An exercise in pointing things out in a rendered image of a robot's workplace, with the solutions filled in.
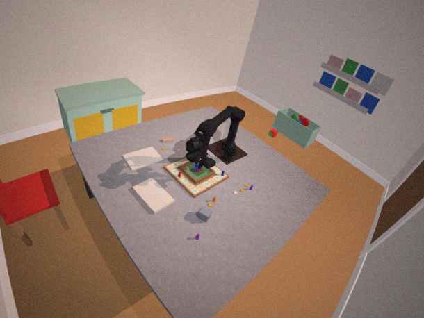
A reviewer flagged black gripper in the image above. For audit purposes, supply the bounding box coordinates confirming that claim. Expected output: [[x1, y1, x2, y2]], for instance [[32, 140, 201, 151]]
[[195, 147, 216, 169]]

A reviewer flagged cream board game path with arrow squares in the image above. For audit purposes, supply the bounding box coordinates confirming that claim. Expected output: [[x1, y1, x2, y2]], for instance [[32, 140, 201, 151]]
[[165, 158, 227, 194]]

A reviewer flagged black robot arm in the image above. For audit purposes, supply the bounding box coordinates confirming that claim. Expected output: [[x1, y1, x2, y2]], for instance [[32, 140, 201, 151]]
[[186, 106, 245, 162]]

